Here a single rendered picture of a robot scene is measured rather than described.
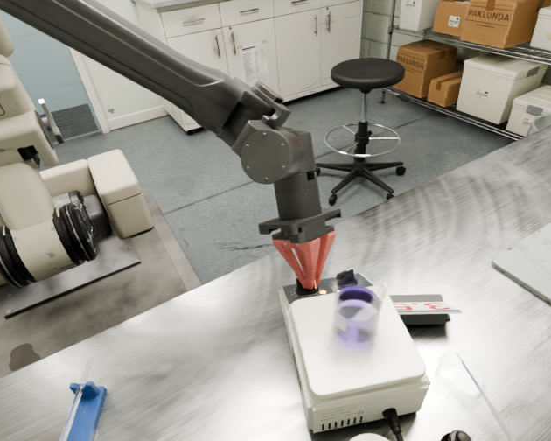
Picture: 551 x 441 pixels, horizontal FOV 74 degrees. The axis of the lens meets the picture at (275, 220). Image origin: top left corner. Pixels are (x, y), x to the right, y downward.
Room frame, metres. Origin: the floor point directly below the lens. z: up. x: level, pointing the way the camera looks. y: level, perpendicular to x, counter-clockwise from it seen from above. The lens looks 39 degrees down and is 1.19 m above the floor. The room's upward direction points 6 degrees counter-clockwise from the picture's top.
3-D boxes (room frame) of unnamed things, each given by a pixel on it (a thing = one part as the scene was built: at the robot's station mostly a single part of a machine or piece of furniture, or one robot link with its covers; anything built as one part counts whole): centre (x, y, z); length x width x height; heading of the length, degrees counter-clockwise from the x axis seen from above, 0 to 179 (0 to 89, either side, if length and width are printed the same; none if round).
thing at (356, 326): (0.24, -0.08, 0.87); 0.06 x 0.05 x 0.08; 152
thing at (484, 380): (0.21, -0.20, 0.76); 0.06 x 0.06 x 0.02
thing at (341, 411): (0.26, -0.07, 0.79); 0.22 x 0.13 x 0.08; 6
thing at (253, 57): (2.85, 0.04, 0.40); 0.24 x 0.01 x 0.30; 117
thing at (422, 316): (0.31, -0.18, 0.77); 0.09 x 0.06 x 0.04; 84
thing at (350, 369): (0.23, -0.07, 0.83); 0.12 x 0.12 x 0.01; 6
